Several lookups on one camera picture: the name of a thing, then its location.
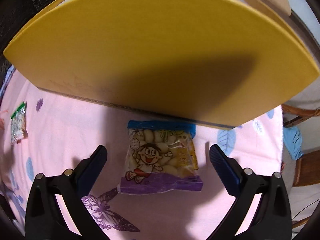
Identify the dark carved wooden bench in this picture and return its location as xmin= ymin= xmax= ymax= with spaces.
xmin=0 ymin=0 xmax=84 ymax=85

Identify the blue cloth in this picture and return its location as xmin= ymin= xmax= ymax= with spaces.
xmin=282 ymin=126 xmax=305 ymax=161

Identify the pink floral tablecloth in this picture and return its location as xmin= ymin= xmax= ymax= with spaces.
xmin=0 ymin=65 xmax=285 ymax=240

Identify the green white snack packet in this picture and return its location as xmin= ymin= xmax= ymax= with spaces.
xmin=10 ymin=101 xmax=28 ymax=144

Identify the wooden armchair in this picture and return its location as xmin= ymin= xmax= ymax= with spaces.
xmin=280 ymin=103 xmax=320 ymax=230

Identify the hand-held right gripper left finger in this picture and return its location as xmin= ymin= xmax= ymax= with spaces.
xmin=24 ymin=144 xmax=110 ymax=240

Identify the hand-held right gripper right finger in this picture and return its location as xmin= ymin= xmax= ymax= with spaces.
xmin=207 ymin=144 xmax=292 ymax=240

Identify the yellow cardboard box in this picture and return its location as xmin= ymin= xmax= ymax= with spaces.
xmin=3 ymin=0 xmax=320 ymax=131

